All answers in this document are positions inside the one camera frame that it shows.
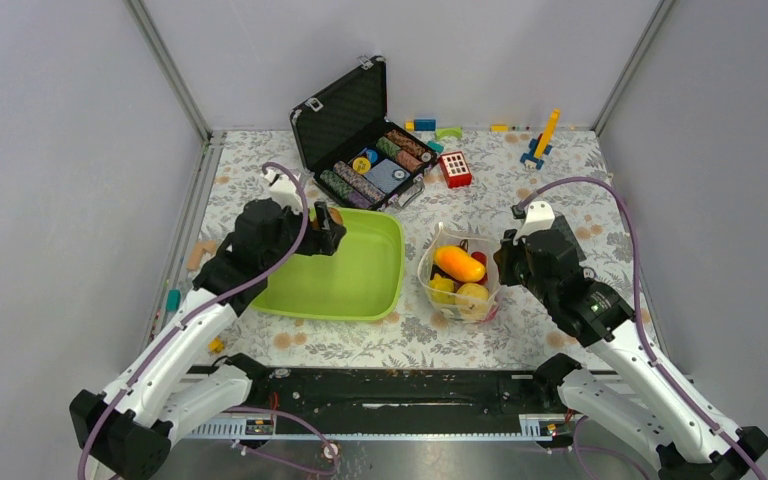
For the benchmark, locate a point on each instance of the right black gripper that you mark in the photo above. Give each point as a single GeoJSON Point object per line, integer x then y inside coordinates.
{"type": "Point", "coordinates": [503, 257]}

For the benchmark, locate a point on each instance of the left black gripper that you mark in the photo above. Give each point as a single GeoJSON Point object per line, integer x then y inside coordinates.
{"type": "Point", "coordinates": [317, 242]}

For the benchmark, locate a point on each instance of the yellow lemon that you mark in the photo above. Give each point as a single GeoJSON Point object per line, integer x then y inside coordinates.
{"type": "Point", "coordinates": [472, 302]}

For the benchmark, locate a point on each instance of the orange mango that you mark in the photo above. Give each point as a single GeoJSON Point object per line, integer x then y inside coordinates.
{"type": "Point", "coordinates": [459, 264]}

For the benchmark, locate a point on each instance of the clear zip top bag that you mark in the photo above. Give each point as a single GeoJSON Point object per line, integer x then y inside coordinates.
{"type": "Point", "coordinates": [426, 269]}

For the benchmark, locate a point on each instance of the yellow banana piece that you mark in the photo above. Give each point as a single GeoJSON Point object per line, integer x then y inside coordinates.
{"type": "Point", "coordinates": [442, 290]}

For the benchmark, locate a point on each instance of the brown kiwi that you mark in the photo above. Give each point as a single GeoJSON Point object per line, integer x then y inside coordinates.
{"type": "Point", "coordinates": [335, 215]}

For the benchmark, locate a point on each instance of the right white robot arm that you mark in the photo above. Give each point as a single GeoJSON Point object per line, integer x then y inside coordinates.
{"type": "Point", "coordinates": [680, 433]}

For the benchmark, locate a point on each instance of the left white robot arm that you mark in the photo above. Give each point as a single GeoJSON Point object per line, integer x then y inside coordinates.
{"type": "Point", "coordinates": [132, 425]}

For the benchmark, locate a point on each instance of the green plastic tray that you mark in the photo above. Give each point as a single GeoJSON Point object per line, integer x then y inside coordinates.
{"type": "Point", "coordinates": [360, 282]}

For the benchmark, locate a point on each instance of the black poker chip case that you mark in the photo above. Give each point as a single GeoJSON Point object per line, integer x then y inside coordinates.
{"type": "Point", "coordinates": [355, 154]}

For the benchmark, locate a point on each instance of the blue yellow block tower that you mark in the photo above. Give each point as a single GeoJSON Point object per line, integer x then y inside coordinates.
{"type": "Point", "coordinates": [540, 147]}

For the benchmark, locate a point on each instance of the red building block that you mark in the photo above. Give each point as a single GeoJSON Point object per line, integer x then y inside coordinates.
{"type": "Point", "coordinates": [455, 169]}

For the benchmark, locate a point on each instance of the tan wooden block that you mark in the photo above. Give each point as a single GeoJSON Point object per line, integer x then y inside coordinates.
{"type": "Point", "coordinates": [201, 252]}

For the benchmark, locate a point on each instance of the blue block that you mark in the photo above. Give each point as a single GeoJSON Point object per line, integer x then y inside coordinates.
{"type": "Point", "coordinates": [424, 124]}

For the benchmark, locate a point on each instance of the green arch block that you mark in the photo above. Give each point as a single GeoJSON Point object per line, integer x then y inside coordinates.
{"type": "Point", "coordinates": [449, 132]}

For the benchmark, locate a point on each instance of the blue grey floor blocks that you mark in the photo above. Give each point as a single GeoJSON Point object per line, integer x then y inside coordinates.
{"type": "Point", "coordinates": [173, 300]}

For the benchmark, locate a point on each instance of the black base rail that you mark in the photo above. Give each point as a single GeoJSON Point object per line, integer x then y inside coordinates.
{"type": "Point", "coordinates": [398, 402]}

